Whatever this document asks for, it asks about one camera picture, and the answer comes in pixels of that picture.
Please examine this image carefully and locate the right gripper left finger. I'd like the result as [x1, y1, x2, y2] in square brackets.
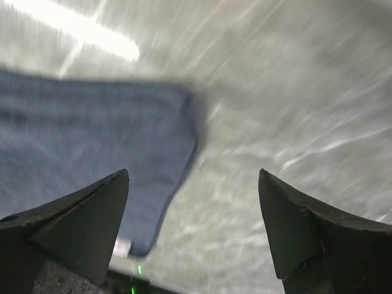
[1, 169, 129, 293]

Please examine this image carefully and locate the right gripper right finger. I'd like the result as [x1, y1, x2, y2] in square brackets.
[258, 169, 391, 294]

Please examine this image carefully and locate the dark blue towel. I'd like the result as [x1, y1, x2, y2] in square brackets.
[1, 70, 203, 257]

